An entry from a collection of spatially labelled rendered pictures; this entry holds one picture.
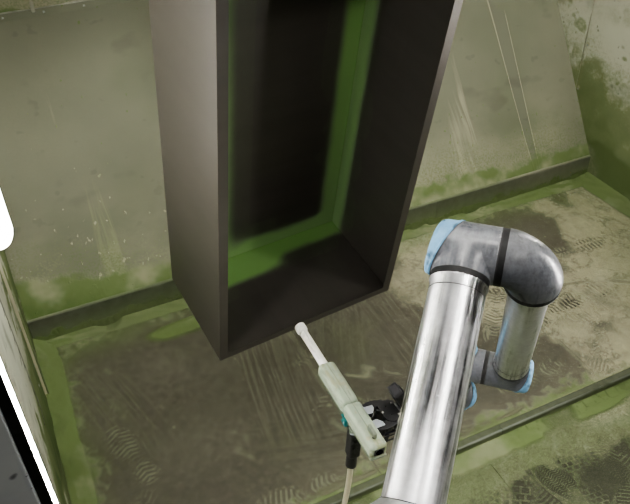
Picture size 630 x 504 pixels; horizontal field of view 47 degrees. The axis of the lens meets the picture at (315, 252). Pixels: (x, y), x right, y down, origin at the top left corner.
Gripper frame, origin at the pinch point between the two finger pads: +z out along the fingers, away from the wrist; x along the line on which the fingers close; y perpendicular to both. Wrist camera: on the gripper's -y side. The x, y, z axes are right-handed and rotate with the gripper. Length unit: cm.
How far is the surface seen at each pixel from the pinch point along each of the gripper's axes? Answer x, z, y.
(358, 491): 8.5, -12.6, 46.4
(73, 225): 136, 45, 17
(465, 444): 9, -52, 43
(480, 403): 21, -67, 42
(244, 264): 73, 1, 1
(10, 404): -6, 75, -46
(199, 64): 32, 28, -86
